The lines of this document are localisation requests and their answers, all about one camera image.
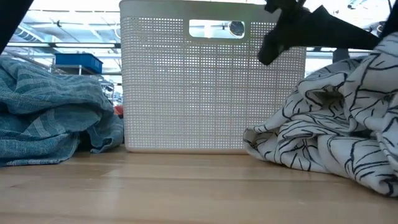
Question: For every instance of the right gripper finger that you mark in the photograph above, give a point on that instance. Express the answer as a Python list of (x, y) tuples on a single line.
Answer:
[(280, 40), (329, 31)]

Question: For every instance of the blue plastic bin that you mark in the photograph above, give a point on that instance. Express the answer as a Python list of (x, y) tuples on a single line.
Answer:
[(77, 60)]

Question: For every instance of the blue striped cloth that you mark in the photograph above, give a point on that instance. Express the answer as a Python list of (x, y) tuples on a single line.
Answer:
[(40, 102)]

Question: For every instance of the white garment with black lines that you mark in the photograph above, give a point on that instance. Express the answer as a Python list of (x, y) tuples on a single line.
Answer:
[(342, 124)]

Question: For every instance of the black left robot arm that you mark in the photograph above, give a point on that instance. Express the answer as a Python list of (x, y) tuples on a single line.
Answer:
[(12, 18)]

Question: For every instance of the red garment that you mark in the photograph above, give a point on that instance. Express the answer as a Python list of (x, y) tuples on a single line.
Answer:
[(119, 111)]

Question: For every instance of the round dark ceiling fixture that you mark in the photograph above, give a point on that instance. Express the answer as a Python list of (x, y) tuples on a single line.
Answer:
[(237, 29)]

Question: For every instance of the white perforated plastic basket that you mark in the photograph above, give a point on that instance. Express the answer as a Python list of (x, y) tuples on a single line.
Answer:
[(186, 109)]

